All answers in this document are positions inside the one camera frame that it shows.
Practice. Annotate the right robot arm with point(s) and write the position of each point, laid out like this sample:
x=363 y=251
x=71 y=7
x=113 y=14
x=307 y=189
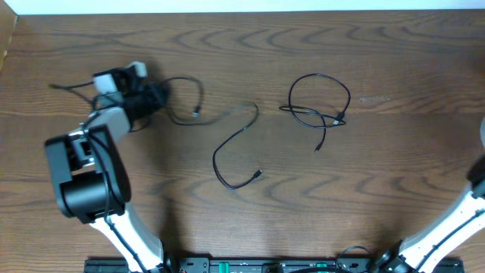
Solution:
x=423 y=251

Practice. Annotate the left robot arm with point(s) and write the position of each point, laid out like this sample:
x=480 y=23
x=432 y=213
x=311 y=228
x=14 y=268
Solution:
x=89 y=179

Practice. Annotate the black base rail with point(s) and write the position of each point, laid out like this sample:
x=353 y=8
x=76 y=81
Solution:
x=207 y=265

